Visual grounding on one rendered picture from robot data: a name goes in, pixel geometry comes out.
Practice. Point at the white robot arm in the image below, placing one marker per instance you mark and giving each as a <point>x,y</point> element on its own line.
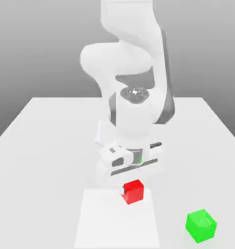
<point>132,58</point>

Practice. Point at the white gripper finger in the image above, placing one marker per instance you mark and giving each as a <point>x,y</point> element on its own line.
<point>122,190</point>

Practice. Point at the small green cube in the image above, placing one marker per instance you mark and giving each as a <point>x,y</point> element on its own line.
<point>201,226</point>

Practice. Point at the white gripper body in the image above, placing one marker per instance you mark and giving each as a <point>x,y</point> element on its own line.
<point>146,169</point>

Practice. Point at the small red cube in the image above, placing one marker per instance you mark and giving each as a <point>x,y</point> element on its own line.
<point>134,191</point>

